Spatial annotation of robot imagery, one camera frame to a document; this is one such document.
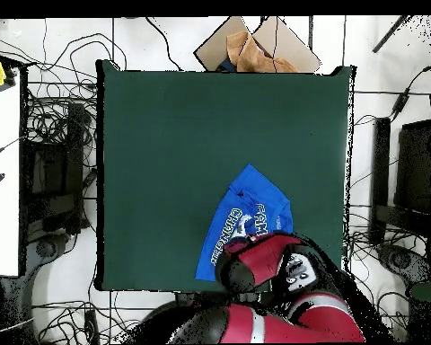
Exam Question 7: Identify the dark green table cloth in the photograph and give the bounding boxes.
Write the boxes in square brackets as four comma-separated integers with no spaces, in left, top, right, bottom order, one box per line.
[95,58,356,301]

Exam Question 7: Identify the open cardboard box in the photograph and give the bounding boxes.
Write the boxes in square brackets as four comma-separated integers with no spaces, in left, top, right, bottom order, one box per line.
[193,15,322,74]

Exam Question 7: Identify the tan cloth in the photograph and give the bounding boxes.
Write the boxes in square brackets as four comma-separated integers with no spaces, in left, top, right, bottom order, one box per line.
[225,31,299,74]

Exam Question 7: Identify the black rod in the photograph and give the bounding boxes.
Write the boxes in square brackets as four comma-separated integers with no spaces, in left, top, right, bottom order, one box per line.
[372,14,411,54]

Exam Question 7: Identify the black cable tangle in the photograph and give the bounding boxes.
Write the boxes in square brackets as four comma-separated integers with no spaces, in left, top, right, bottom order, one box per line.
[21,31,128,152]
[31,290,145,344]
[344,204,418,342]

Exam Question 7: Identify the blue printed t-shirt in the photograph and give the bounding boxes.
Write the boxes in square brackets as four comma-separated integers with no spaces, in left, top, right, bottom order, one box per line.
[194,163,295,282]

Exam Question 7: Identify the white desk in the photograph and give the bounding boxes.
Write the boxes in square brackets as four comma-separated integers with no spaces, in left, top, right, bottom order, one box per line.
[0,69,22,277]

